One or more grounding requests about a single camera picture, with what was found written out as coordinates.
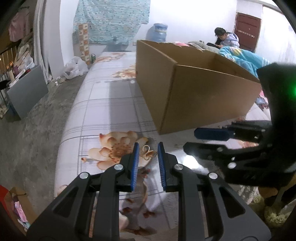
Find brown door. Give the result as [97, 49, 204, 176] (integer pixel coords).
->
[233, 12, 262, 52]

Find small open cardboard box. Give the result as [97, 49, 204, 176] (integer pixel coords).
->
[5, 186, 38, 235]

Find hanging pink garment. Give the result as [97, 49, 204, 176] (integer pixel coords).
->
[9, 9, 30, 42]

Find gold keyring charm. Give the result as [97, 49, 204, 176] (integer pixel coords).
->
[142, 145, 158, 160]

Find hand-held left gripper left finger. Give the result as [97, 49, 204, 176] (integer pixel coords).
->
[26, 142, 140, 241]

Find metal railing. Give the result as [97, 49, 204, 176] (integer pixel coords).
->
[0, 45, 19, 112]

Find white plastic bag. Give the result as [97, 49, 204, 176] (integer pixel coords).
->
[62, 56, 89, 80]

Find white curtain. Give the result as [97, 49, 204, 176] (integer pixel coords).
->
[32, 0, 50, 84]

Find blue water jug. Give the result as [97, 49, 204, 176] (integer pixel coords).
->
[145, 23, 169, 43]

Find blue patterned blanket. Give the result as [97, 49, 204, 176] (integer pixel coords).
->
[218, 46, 271, 78]

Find grey patterned pillow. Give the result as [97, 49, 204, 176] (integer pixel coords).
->
[187, 41, 208, 50]

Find patterned cloth pile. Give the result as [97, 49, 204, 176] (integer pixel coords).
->
[14, 32, 35, 77]

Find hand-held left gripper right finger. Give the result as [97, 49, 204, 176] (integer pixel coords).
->
[157, 142, 272, 241]

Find grey board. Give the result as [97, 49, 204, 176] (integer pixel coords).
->
[6, 65, 49, 120]

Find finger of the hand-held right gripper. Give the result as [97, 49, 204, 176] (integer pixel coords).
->
[183, 142, 269, 184]
[194, 120, 272, 143]

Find hanging teal floral cloth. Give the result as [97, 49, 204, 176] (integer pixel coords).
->
[72, 0, 150, 66]

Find brown cardboard box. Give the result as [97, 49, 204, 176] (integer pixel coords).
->
[135, 39, 263, 135]

